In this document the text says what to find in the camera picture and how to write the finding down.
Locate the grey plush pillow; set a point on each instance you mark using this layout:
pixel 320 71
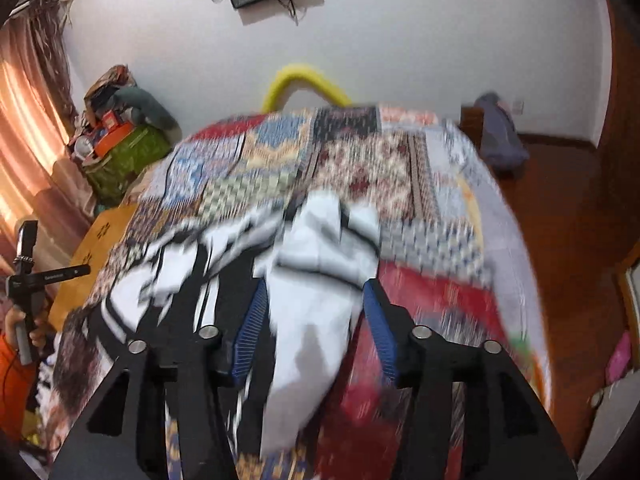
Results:
pixel 150 105

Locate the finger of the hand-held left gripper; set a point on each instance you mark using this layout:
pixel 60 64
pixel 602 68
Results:
pixel 28 240

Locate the dark grey clothes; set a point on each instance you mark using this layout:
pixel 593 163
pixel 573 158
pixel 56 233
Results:
pixel 500 130

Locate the pink object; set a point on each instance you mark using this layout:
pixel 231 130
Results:
pixel 619 360

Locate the brown wooden door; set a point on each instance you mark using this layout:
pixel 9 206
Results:
pixel 622 135

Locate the wooden lap desk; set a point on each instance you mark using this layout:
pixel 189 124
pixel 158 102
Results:
pixel 90 240

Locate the pink brown curtain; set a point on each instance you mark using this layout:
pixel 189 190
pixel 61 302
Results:
pixel 25 110

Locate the brown patterned bag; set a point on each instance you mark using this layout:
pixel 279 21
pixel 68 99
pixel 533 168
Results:
pixel 107 82

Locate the white wall socket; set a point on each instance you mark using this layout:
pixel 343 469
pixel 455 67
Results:
pixel 518 107

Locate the orange box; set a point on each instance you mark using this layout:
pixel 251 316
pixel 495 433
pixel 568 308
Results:
pixel 117 135

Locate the patchwork patterned blanket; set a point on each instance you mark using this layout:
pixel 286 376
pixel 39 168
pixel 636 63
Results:
pixel 350 160

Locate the person's left hand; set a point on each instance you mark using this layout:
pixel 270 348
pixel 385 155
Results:
pixel 38 335

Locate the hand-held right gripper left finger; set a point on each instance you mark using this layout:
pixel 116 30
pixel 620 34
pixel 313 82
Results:
pixel 250 332

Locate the green patterned bag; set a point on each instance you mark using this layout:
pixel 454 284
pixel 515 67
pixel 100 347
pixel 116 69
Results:
pixel 130 155

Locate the black and white patterned shirt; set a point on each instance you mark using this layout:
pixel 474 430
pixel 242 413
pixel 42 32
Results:
pixel 315 260

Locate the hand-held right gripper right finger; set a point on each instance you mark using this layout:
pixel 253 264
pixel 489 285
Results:
pixel 380 332

